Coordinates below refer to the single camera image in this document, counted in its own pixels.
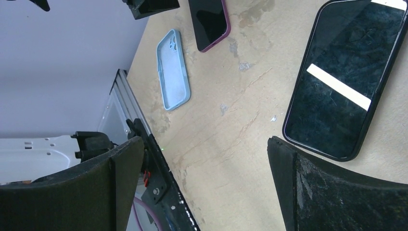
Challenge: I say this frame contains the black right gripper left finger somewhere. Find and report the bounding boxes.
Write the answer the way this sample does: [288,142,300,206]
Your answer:
[0,137,144,231]

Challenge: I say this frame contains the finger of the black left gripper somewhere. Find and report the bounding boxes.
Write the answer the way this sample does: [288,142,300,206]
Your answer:
[122,0,180,20]
[29,0,50,12]

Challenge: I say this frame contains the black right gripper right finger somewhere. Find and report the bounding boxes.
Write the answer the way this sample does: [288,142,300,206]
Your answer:
[267,136,408,231]

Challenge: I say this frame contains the light blue phone case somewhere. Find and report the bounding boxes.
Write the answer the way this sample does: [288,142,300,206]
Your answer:
[156,29,191,111]

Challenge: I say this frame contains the purple-edged black phone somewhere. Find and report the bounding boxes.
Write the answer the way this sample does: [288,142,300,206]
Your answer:
[188,0,231,52]

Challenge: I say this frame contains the black phone case with cutout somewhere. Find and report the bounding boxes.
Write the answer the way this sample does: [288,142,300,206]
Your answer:
[281,0,408,162]

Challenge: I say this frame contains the silver-edged black-screen phone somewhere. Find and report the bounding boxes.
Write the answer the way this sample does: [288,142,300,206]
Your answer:
[285,0,408,157]

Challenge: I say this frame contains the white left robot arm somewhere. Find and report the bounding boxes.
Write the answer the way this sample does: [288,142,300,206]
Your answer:
[0,0,148,184]

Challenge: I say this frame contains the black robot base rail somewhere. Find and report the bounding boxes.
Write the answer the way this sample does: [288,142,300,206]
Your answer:
[126,118,200,231]

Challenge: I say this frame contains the aluminium frame rails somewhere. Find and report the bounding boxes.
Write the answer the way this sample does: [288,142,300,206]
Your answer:
[97,69,151,144]

